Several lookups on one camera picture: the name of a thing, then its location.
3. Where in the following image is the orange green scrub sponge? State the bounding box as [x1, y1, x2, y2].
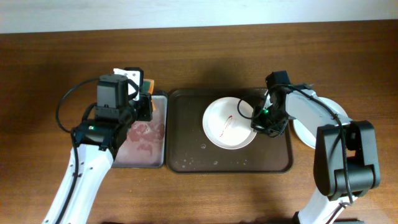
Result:
[140, 79, 155, 113]

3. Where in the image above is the pinkish white plate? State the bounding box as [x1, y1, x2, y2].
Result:
[202, 97, 257, 150]

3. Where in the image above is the pale green plate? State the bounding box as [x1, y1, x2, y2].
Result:
[319, 97, 348, 117]

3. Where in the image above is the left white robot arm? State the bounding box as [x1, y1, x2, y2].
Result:
[44, 71, 153, 223]

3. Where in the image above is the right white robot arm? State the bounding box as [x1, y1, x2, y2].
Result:
[250, 71, 381, 223]

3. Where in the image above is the small tray with soapy water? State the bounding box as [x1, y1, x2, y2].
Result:
[112, 91, 168, 169]

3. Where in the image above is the large brown serving tray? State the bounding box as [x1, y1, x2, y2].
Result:
[165, 88, 294, 174]

